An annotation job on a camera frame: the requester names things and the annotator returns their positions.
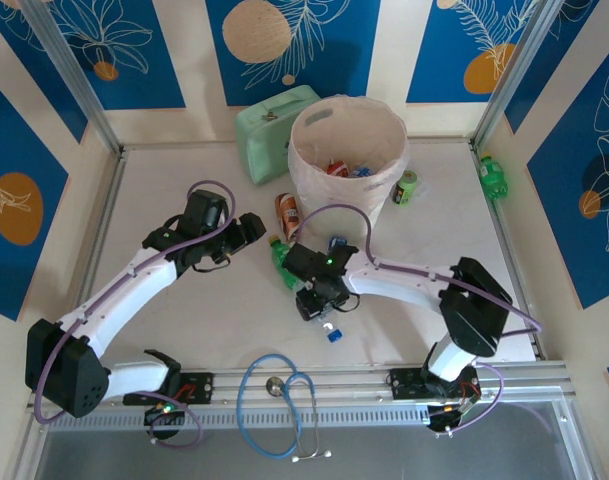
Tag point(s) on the crushed clear bottle blue label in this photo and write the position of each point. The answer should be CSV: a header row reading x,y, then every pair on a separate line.
x,y
332,332

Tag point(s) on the brown orange drink bottle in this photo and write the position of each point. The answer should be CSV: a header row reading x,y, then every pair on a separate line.
x,y
287,215

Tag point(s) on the green plastic soda bottle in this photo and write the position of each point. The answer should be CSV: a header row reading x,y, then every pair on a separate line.
x,y
493,177
279,262

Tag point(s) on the red orange label bottle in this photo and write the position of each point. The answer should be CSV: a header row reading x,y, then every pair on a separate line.
x,y
336,167

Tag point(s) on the clear bottle Pepsi label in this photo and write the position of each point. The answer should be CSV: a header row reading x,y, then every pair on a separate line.
x,y
364,171

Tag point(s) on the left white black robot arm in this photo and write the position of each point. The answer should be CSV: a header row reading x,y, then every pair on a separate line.
x,y
124,290

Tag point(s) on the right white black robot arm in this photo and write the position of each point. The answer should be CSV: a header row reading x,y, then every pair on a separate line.
x,y
404,285

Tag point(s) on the white plastic bin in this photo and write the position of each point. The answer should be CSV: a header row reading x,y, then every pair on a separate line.
x,y
334,220

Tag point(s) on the translucent plastic bin liner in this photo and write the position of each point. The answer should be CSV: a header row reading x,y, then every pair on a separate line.
x,y
296,165

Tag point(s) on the mint green zip case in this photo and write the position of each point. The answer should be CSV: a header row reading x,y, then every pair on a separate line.
x,y
264,145

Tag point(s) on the blue stethoscope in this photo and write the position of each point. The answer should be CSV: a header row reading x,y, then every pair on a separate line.
x,y
273,385

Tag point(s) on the small green label canister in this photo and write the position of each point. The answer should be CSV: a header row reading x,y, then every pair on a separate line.
x,y
405,187

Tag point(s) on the grey metal panel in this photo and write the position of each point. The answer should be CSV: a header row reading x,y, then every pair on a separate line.
x,y
384,455

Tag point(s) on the aluminium table side rail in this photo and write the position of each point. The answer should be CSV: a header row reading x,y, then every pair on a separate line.
x,y
109,200
504,235

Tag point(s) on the aluminium extrusion rail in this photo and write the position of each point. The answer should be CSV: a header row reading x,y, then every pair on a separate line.
x,y
344,387

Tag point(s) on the aluminium table rear rail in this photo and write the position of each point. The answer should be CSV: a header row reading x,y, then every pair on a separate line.
x,y
184,146

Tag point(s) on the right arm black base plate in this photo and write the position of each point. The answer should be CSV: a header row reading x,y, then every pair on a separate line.
x,y
401,382

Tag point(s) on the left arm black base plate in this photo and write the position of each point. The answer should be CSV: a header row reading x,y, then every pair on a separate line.
x,y
201,387

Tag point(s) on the aluminium frame post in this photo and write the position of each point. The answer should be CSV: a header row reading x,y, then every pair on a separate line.
x,y
66,65
519,65

